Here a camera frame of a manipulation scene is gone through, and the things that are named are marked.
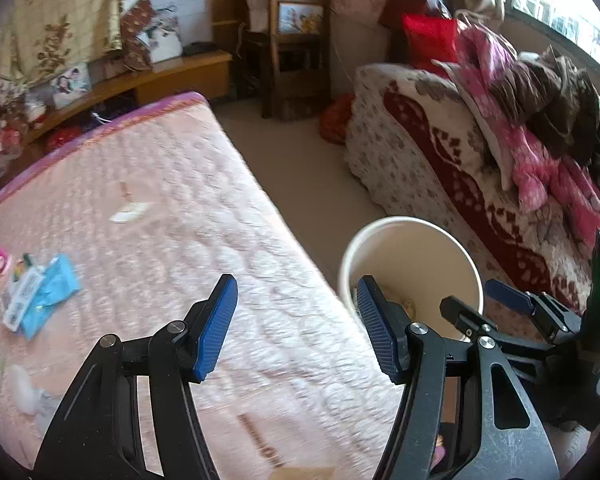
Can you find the red bag under cabinet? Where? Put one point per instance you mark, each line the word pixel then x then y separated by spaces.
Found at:
pixel 62 137

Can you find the red plastic bag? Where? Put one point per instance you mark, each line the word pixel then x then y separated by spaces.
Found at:
pixel 335 120

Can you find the yellow floral cloth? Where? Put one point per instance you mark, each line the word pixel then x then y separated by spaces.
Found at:
pixel 55 10

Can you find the printed box on chair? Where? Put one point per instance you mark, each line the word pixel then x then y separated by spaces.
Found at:
pixel 300 17

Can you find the blue plastic packet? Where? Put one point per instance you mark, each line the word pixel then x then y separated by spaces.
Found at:
pixel 55 285

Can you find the white bag on chair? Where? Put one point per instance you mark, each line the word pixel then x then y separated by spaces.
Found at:
pixel 257 10

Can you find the pink quilted table cover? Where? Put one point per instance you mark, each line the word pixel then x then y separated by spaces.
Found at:
pixel 180 210

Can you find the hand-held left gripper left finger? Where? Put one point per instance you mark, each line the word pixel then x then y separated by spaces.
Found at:
pixel 215 330

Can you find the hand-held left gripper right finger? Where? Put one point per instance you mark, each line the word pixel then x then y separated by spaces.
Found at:
pixel 377 330

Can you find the window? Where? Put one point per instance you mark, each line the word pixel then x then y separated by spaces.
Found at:
pixel 555 15

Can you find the large framed wedding photo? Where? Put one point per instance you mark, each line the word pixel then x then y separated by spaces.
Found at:
pixel 167 42

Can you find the dark wooden chair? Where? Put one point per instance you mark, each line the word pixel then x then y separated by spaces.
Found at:
pixel 275 60

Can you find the red cushion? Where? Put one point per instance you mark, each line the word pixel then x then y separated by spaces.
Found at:
pixel 427 40

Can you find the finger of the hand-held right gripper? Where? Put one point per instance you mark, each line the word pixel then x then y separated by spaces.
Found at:
pixel 460 315
pixel 507 296

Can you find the small black box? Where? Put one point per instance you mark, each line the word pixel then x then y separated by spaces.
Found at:
pixel 197 49

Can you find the artificial flower bouquet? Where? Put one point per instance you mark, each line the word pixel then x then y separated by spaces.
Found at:
pixel 5 140

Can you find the small framed couple photo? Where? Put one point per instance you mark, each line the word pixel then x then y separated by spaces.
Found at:
pixel 70 82

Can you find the white printed packet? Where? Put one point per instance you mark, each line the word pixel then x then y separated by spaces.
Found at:
pixel 17 300

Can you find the brown jacket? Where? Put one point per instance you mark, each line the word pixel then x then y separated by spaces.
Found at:
pixel 545 90

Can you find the white tissue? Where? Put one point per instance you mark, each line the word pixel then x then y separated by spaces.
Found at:
pixel 22 387

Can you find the wooden cabinet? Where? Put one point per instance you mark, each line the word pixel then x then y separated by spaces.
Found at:
pixel 180 77

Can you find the sofa with floral red cover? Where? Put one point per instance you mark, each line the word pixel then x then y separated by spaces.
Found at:
pixel 405 160

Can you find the white plastic bucket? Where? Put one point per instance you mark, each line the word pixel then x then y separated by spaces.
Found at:
pixel 405 260

